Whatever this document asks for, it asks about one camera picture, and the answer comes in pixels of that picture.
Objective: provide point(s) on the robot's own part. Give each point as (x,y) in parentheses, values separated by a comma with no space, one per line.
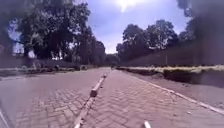
(146,124)

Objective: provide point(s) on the grey brick road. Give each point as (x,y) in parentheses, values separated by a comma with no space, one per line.
(43,93)

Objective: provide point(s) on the red brick path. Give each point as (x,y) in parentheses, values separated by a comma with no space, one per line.
(126,100)

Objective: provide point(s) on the pale path edge kerb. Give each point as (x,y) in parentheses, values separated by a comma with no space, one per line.
(186,97)

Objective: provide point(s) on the row of large trees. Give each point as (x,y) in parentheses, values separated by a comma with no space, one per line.
(150,36)

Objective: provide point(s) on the roadside verge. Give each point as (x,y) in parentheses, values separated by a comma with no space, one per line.
(20,71)

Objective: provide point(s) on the grey gutter strip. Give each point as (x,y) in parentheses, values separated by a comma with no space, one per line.
(200,90)

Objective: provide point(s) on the pale dividing kerb line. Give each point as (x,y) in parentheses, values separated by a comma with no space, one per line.
(95,90)

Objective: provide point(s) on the low dark hedge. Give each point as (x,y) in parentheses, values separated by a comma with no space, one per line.
(180,74)

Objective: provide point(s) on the row of dark trees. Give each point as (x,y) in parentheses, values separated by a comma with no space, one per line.
(56,30)

